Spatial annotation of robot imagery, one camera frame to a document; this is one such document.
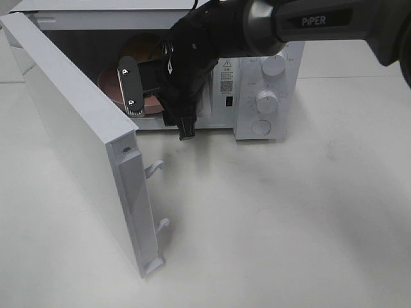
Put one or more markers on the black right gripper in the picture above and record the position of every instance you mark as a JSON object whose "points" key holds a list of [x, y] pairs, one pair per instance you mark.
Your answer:
{"points": [[178, 87]]}

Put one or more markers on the round white door button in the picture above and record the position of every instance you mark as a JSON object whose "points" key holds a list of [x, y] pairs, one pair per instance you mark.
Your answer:
{"points": [[261, 127]]}

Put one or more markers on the white microwave door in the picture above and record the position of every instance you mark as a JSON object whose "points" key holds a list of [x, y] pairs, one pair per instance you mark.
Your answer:
{"points": [[94, 139]]}

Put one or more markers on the burger with lettuce and tomato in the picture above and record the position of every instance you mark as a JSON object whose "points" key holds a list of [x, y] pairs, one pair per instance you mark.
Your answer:
{"points": [[142, 47]]}

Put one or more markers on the pink round plate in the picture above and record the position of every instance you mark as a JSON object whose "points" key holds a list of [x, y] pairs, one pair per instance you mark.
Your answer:
{"points": [[108, 82]]}

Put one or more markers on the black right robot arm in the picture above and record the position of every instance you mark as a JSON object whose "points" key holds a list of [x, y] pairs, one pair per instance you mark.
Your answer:
{"points": [[192, 47]]}

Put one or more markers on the lower white dial knob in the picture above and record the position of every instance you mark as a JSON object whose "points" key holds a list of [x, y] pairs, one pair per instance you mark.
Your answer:
{"points": [[267, 102]]}

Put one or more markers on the white dial knob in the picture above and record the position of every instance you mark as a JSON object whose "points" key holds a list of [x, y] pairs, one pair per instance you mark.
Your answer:
{"points": [[267, 102], [273, 65]]}

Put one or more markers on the upper white dial knob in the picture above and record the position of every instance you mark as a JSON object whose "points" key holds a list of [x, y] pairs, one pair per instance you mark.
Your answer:
{"points": [[273, 65]]}

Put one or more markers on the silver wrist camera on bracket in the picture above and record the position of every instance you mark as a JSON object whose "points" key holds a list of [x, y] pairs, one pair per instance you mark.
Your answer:
{"points": [[131, 86]]}

